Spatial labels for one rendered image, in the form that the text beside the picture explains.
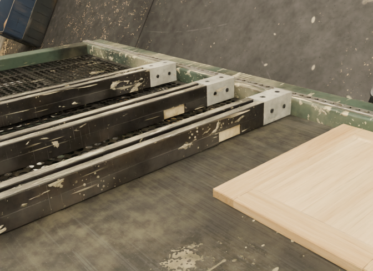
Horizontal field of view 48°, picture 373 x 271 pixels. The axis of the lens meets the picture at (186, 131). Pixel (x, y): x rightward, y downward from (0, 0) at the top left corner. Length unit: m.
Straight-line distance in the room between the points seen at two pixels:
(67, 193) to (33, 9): 4.12
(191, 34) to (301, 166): 2.22
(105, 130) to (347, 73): 1.47
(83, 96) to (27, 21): 3.49
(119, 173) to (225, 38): 2.03
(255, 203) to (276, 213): 0.05
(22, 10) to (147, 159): 4.03
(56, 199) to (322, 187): 0.52
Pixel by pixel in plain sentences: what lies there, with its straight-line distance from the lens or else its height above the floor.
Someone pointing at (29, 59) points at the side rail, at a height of 1.15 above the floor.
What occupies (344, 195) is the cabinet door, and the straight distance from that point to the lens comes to 0.87.
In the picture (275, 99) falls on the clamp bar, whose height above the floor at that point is 0.99.
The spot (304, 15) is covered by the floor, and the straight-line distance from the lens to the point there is 2.56.
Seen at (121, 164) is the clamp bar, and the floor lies 1.41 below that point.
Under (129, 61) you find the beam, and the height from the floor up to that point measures 0.89.
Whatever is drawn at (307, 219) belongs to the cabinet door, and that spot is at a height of 1.26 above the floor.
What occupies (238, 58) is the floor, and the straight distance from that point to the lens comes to 2.69.
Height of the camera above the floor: 1.96
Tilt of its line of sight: 45 degrees down
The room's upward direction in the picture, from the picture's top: 69 degrees counter-clockwise
